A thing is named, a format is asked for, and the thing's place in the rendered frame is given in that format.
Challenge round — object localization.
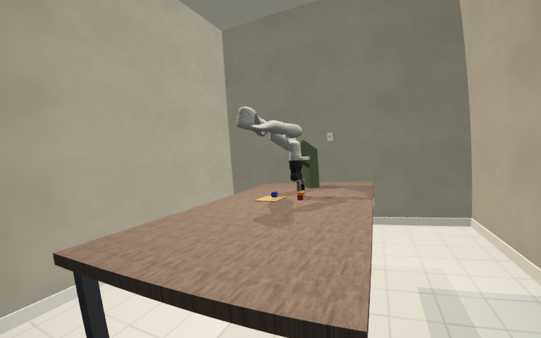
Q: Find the tan flat mat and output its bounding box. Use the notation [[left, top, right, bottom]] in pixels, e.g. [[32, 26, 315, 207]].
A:
[[255, 196, 286, 202]]

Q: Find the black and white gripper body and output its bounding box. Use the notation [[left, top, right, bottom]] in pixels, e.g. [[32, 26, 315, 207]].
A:
[[289, 151, 310, 180]]

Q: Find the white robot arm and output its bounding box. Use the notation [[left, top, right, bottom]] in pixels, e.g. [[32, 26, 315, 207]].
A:
[[236, 107, 302, 152]]

